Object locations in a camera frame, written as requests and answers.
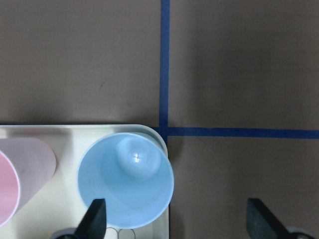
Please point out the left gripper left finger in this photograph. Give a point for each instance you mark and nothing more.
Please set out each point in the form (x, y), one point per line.
(93, 224)

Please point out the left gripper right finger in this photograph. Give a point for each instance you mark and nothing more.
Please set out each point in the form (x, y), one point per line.
(261, 223)

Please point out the light blue cup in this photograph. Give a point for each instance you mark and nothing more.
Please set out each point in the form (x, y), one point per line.
(132, 173)

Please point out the pink cup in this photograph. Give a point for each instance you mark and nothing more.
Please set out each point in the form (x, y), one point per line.
(26, 164)

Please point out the cream plastic tray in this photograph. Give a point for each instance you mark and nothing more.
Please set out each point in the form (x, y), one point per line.
(57, 208)

